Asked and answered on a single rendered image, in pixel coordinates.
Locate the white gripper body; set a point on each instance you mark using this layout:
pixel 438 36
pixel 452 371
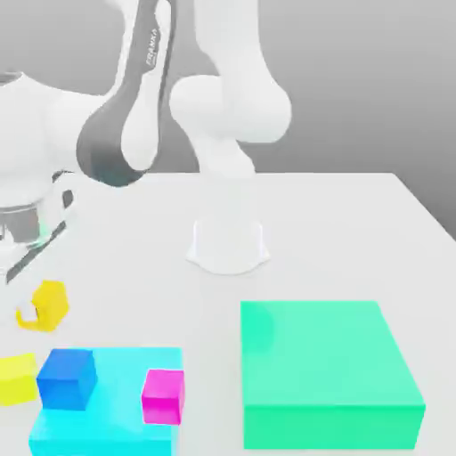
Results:
pixel 35 254

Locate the small golden yellow cube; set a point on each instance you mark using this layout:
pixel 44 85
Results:
pixel 50 306

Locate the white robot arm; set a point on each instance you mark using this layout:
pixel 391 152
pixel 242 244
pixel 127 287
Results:
pixel 235 107

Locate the small lemon yellow cube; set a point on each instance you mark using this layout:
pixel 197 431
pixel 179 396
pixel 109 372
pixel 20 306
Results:
pixel 17 379

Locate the small blue cube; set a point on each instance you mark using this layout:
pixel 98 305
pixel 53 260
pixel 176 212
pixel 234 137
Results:
pixel 66 381

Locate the small magenta cube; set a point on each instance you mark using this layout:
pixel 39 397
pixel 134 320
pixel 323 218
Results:
pixel 163 397

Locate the large cyan box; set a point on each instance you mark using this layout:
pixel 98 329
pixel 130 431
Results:
pixel 117 427

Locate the large green box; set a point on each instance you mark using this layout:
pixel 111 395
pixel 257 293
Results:
pixel 327 370

